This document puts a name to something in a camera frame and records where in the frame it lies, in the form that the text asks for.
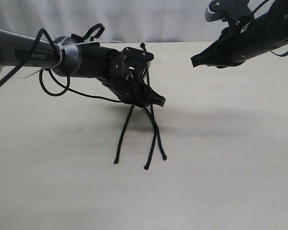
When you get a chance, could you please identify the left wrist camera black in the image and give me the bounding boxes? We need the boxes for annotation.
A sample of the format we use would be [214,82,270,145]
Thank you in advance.
[122,47,154,72]

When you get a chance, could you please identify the right wrist camera grey black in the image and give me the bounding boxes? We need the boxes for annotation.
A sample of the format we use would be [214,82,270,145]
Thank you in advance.
[204,0,254,25]

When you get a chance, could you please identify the white zip tie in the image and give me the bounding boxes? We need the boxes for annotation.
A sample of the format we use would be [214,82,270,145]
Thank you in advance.
[24,40,102,78]

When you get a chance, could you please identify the clear adhesive tape strip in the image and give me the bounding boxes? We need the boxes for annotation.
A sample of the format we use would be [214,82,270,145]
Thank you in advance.
[149,58,164,66]

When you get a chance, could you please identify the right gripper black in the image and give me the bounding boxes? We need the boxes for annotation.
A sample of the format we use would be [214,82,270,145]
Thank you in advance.
[191,21,274,69]

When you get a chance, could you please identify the left robot arm black grey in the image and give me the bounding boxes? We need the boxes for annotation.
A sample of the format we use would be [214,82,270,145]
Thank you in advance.
[0,24,166,107]

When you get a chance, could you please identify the right robot arm black grey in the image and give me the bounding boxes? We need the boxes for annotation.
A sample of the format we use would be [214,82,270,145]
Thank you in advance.
[191,0,288,69]

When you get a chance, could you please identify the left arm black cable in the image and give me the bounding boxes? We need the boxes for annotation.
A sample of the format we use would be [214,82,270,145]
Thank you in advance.
[0,23,123,104]

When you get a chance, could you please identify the white backdrop curtain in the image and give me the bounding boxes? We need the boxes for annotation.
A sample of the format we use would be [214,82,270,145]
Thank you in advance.
[0,0,227,43]

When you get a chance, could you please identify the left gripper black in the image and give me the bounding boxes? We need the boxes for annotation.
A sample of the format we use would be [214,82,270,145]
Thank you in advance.
[98,67,166,107]

